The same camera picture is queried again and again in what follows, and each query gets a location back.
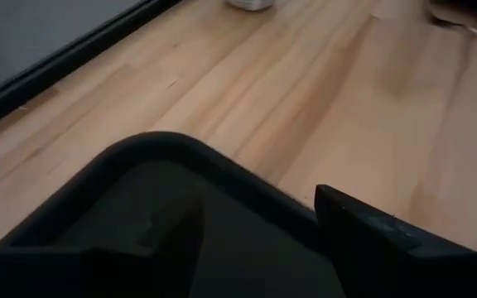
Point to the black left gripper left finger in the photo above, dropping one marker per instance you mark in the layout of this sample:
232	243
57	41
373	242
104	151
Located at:
180	248

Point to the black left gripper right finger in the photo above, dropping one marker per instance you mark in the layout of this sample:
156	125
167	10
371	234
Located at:
354	232

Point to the black rectangular tray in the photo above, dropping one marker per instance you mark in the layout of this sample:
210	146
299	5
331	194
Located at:
160	142

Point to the black round plate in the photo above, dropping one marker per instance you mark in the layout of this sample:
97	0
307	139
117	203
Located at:
470	4

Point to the small green potted plant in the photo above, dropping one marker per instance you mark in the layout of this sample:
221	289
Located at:
250	4

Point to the black metal table frame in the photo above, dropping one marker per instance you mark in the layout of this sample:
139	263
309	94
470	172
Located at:
56	65

